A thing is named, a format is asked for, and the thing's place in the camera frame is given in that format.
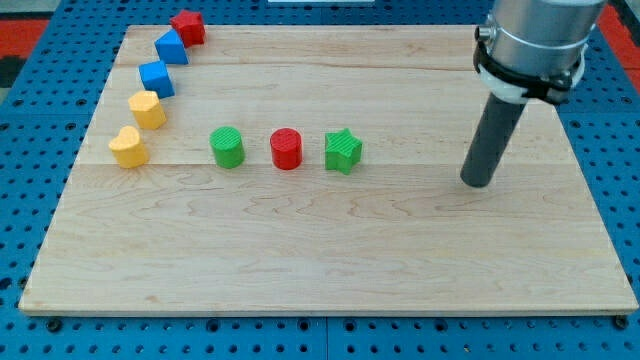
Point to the wooden board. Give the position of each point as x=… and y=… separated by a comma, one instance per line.
x=400, y=236

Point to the red cylinder block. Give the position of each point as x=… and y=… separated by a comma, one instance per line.
x=286, y=148

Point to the yellow hexagon block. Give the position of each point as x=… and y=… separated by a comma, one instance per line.
x=147, y=110

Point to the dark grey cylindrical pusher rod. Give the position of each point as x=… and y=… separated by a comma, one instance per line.
x=492, y=135

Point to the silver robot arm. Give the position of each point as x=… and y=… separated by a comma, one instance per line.
x=534, y=49

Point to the yellow heart block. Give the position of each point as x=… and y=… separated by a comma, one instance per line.
x=128, y=148

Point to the green star block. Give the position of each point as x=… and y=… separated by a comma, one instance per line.
x=342, y=151

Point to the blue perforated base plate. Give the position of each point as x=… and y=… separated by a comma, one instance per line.
x=62, y=53

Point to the red star block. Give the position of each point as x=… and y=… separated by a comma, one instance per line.
x=190, y=27

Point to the green cylinder block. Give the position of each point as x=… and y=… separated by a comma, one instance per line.
x=227, y=147

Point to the blue cube block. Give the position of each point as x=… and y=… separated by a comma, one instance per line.
x=155, y=77

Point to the blue triangular block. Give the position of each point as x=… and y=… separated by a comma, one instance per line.
x=170, y=48

